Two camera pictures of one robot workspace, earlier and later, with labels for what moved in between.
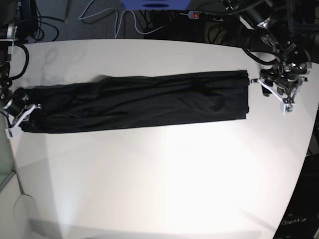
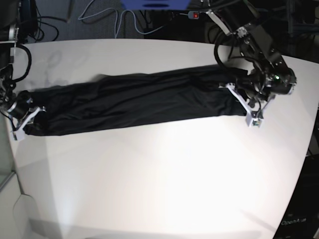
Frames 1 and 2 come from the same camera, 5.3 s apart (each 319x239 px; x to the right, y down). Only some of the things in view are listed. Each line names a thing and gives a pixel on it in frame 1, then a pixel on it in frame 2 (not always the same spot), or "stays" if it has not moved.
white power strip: [193, 15] stays
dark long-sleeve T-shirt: [111, 101] stays
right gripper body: [284, 83] → [253, 96]
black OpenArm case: [301, 219] stays
